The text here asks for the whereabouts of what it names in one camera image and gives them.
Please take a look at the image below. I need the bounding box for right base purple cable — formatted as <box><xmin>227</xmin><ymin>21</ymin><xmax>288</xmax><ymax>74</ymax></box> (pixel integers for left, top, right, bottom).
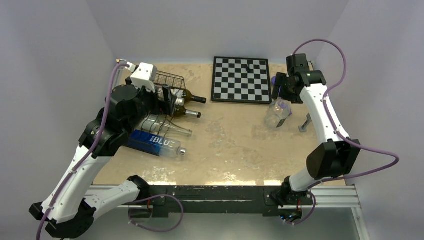
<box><xmin>281</xmin><ymin>190</ymin><xmax>317</xmax><ymax>227</ymax></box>

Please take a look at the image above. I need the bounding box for purple flashlight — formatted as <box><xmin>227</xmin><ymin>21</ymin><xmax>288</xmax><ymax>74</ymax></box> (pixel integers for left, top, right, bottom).
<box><xmin>271</xmin><ymin>75</ymin><xmax>277</xmax><ymax>86</ymax></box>

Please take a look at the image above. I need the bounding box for black wire wine rack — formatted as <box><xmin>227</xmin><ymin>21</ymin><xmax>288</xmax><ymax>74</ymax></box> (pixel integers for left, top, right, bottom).
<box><xmin>154</xmin><ymin>71</ymin><xmax>185</xmax><ymax>122</ymax></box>

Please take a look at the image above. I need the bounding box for black white chessboard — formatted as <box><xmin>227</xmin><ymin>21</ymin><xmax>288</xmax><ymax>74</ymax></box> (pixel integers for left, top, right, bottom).
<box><xmin>210</xmin><ymin>56</ymin><xmax>272</xmax><ymax>105</ymax></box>

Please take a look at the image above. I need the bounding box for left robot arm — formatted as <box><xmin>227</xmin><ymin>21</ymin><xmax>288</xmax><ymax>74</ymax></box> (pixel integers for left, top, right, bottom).
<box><xmin>29</xmin><ymin>84</ymin><xmax>176</xmax><ymax>240</ymax></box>

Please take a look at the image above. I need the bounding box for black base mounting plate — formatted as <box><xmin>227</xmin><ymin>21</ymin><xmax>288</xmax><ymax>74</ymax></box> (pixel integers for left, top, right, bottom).
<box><xmin>127</xmin><ymin>184</ymin><xmax>314</xmax><ymax>220</ymax></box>

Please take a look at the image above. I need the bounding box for blue square bottle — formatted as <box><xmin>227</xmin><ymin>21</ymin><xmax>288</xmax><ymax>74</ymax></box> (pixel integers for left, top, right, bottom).
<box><xmin>124</xmin><ymin>130</ymin><xmax>187</xmax><ymax>159</ymax></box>

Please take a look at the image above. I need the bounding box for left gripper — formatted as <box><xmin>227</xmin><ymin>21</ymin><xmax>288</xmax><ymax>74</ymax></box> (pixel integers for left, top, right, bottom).
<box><xmin>124</xmin><ymin>77</ymin><xmax>176</xmax><ymax>134</ymax></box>

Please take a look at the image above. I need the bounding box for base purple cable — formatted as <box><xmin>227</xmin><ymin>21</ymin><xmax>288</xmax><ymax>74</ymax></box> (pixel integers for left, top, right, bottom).
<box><xmin>127</xmin><ymin>193</ymin><xmax>185</xmax><ymax>233</ymax></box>
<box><xmin>281</xmin><ymin>190</ymin><xmax>317</xmax><ymax>227</ymax></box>

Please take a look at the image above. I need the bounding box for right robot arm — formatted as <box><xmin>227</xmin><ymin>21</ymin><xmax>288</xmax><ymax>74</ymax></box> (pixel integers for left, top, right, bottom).
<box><xmin>272</xmin><ymin>53</ymin><xmax>360</xmax><ymax>204</ymax></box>

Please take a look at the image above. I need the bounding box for green bottle grey neck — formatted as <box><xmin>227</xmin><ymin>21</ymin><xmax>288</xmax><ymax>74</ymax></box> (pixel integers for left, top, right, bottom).
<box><xmin>172</xmin><ymin>105</ymin><xmax>202</xmax><ymax>119</ymax></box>

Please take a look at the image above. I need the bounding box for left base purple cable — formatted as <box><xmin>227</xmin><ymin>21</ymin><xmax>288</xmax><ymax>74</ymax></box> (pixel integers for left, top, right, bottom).
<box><xmin>127</xmin><ymin>193</ymin><xmax>185</xmax><ymax>233</ymax></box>

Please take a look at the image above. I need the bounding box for clear wine bottle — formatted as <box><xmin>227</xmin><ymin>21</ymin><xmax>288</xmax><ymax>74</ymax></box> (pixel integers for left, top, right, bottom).
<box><xmin>139</xmin><ymin>114</ymin><xmax>193</xmax><ymax>137</ymax></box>

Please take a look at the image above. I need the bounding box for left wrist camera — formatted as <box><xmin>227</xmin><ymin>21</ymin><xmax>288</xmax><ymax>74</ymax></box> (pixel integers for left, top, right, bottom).
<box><xmin>126</xmin><ymin>61</ymin><xmax>158</xmax><ymax>93</ymax></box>

